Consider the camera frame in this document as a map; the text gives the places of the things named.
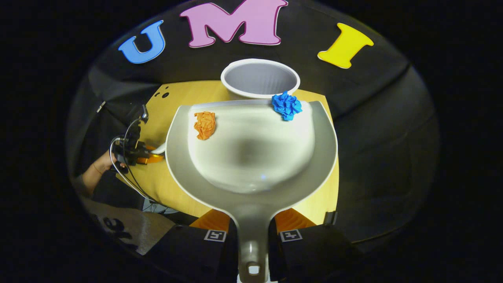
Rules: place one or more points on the white clip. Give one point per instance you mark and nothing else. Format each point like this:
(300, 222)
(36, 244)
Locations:
(101, 106)

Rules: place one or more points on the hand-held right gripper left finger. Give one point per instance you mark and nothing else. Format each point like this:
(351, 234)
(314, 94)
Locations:
(196, 251)

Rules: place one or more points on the white dustpan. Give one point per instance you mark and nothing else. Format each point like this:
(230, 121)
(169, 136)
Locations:
(251, 157)

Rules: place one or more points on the black table clamp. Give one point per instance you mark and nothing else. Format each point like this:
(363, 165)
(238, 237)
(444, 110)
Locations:
(331, 218)

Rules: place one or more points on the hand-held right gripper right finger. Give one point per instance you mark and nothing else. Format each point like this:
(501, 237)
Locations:
(310, 251)

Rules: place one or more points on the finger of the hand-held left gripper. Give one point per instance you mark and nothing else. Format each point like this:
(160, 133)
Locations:
(150, 148)
(151, 159)

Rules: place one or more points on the orange paper ball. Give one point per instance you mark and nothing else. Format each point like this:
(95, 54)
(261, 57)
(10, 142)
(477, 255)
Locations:
(204, 125)

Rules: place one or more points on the white ribbed garbage bin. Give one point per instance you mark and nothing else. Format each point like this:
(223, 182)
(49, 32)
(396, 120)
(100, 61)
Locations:
(259, 80)

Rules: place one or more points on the blue paper ball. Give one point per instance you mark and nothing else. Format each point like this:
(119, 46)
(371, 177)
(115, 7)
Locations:
(287, 105)

